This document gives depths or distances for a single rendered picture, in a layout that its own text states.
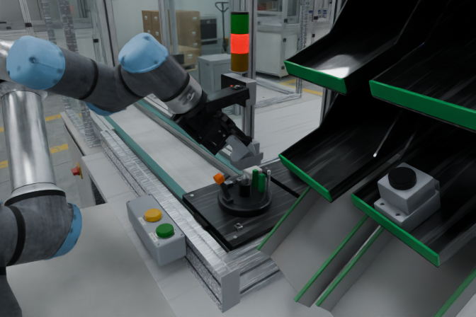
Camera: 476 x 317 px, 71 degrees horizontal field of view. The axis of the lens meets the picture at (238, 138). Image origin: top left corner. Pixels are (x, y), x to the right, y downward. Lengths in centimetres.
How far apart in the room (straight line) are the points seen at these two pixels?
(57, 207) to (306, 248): 52
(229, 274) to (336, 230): 23
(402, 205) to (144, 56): 44
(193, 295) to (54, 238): 31
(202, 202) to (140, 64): 42
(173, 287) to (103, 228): 31
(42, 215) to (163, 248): 25
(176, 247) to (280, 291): 25
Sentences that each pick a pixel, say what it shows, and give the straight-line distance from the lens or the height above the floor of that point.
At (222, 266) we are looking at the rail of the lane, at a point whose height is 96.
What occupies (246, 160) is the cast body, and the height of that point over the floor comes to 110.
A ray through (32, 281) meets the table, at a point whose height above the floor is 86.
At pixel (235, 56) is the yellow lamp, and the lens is 94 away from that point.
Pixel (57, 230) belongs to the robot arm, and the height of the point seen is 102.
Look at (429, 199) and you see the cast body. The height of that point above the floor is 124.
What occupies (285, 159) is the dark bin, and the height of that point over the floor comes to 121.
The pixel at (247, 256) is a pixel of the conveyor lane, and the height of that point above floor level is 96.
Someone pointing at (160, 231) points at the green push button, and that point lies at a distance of 79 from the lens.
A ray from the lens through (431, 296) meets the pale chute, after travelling 58.
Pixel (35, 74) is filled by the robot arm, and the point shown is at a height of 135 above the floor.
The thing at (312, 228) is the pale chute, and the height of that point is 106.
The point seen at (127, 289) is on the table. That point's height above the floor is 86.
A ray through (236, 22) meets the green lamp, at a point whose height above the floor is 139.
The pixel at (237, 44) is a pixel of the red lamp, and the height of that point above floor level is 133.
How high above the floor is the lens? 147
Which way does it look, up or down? 24 degrees down
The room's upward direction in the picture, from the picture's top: straight up
